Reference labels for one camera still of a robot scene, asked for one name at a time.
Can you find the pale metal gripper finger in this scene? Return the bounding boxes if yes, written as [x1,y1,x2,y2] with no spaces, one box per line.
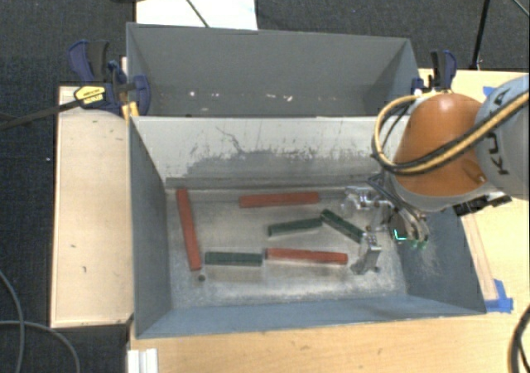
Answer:
[349,233,383,276]
[340,186,376,215]

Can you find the dark green flat block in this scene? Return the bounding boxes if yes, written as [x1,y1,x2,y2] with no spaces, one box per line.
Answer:
[320,208,366,245]
[204,251,264,268]
[267,216,325,238]

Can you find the red-brown flat block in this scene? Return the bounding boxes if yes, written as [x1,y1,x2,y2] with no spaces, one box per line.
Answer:
[175,188,204,273]
[238,191,321,210]
[264,247,349,266]

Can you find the grey metal bin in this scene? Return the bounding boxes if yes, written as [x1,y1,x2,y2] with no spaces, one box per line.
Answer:
[125,22,488,341]

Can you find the pale wood flat board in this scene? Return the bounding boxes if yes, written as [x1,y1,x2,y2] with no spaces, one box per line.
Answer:
[49,85,136,329]

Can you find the black cylinder on white bracket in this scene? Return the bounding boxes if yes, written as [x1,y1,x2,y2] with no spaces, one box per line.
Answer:
[452,191,513,218]

